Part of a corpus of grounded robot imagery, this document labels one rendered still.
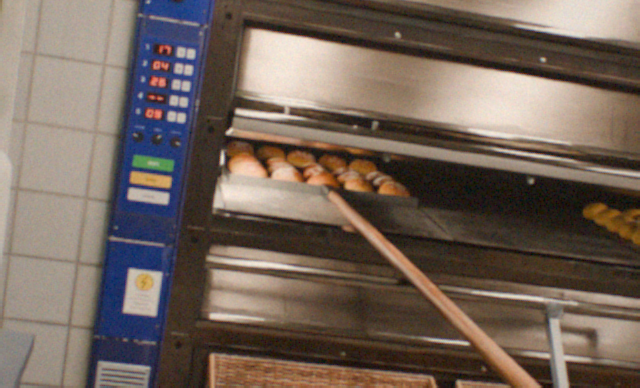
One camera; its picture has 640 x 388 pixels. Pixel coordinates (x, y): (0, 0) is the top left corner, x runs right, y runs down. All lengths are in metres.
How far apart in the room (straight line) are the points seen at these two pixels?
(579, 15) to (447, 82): 0.35
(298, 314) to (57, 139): 0.69
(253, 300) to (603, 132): 0.94
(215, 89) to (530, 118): 0.75
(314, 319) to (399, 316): 0.21
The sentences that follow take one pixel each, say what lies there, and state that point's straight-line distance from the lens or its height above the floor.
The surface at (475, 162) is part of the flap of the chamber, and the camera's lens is 2.10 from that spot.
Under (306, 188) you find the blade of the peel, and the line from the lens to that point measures 2.61.
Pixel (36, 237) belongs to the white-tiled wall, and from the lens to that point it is 2.21.
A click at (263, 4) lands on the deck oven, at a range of 2.13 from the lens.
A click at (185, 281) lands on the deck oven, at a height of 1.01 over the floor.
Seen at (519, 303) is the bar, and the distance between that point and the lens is 1.95.
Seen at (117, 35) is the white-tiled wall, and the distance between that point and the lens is 2.13.
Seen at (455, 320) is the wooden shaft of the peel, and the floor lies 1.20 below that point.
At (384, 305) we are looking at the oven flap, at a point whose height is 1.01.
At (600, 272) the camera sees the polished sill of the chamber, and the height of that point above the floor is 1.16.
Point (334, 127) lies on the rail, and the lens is 2.02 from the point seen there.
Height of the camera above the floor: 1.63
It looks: 8 degrees down
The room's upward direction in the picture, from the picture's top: 10 degrees clockwise
